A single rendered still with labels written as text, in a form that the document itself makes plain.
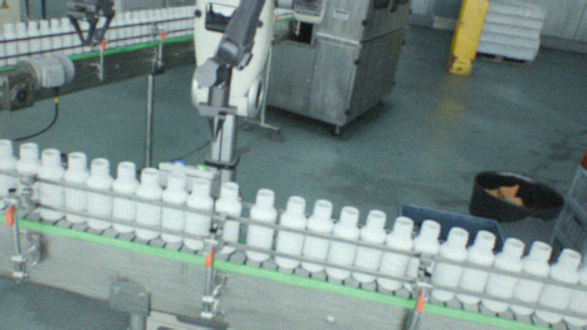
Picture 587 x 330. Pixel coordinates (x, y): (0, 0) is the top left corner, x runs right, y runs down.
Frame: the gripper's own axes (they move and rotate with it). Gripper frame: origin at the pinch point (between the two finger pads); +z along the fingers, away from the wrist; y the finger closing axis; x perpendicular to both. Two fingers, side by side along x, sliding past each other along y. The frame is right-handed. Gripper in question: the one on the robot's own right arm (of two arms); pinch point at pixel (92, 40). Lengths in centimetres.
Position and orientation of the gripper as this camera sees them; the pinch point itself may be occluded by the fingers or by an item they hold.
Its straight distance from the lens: 139.4
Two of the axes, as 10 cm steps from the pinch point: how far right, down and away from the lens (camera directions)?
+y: -1.5, 3.9, -9.1
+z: -1.4, 9.0, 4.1
